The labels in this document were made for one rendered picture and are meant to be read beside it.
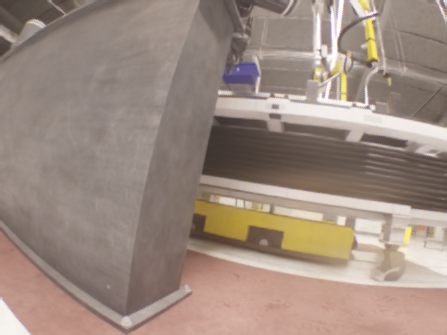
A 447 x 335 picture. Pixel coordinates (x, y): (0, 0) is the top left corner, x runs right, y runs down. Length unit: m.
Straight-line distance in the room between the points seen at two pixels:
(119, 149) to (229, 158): 1.06
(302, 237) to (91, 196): 1.29
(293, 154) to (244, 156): 0.30
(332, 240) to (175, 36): 1.40
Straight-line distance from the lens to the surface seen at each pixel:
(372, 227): 6.36
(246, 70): 1.43
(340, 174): 1.45
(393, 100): 1.39
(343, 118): 1.20
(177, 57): 0.53
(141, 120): 0.50
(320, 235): 1.57
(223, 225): 1.62
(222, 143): 1.54
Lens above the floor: 0.31
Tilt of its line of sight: 8 degrees up
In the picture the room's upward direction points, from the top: 11 degrees clockwise
